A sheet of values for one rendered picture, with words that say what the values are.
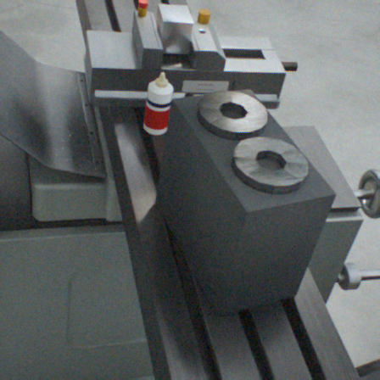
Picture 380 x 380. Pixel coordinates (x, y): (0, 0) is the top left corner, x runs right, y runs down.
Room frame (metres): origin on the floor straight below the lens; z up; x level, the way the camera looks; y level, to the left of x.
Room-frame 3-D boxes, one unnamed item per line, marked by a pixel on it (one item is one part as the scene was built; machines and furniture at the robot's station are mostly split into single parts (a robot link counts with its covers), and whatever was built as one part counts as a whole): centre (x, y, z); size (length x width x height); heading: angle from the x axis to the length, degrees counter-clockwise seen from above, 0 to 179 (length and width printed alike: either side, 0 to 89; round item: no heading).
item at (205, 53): (1.05, 0.03, 1.01); 0.12 x 0.06 x 0.04; 18
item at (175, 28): (1.04, 0.08, 1.03); 0.06 x 0.05 x 0.06; 18
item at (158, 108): (0.90, 0.08, 0.97); 0.04 x 0.04 x 0.11
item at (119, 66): (1.05, 0.06, 0.97); 0.35 x 0.15 x 0.11; 108
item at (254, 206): (0.65, -0.06, 1.02); 0.22 x 0.12 x 0.20; 31
